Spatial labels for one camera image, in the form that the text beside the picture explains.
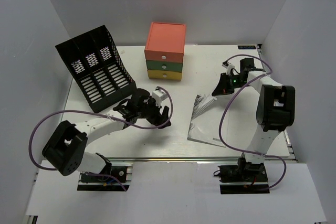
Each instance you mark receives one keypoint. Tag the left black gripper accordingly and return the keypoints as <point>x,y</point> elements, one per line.
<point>158,119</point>

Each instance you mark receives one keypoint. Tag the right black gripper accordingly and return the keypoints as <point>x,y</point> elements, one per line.
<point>223,87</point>

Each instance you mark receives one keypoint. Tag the white booklet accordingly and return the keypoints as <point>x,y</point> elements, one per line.
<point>206,115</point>

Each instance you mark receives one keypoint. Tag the green drawer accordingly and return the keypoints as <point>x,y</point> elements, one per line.
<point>166,66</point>

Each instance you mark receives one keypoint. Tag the coral top drawer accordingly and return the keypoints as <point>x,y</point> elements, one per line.
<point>164,56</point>

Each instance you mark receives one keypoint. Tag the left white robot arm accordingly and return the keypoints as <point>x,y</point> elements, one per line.
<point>66,148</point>

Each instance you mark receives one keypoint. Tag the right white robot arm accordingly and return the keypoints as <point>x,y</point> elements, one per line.
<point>275,109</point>

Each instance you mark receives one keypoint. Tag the blue table label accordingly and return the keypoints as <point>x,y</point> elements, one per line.
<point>246,47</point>

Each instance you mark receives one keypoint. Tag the black file organizer rack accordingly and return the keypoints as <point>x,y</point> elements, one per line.
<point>94,62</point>

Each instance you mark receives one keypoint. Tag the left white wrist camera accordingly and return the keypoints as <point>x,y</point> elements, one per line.
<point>159,96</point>

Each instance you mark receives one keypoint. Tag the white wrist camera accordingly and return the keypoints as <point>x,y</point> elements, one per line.
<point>229,68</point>
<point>159,96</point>

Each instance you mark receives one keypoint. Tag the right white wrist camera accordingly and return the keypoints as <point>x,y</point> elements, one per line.
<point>229,68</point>

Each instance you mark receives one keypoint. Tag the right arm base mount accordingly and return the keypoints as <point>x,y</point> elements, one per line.
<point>243,178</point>

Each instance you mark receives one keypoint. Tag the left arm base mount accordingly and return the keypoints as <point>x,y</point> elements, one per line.
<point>117,178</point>

